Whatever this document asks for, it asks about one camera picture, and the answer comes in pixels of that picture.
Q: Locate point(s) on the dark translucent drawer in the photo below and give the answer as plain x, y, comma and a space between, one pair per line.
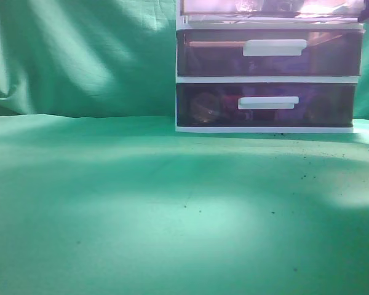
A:
264, 105
268, 52
268, 11

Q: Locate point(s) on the green table cloth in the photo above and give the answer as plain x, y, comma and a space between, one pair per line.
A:
126, 205

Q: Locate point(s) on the green cloth backdrop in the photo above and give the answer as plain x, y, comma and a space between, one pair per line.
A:
87, 58

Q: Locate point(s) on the white plastic drawer cabinet frame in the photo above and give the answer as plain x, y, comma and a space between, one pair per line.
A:
355, 24

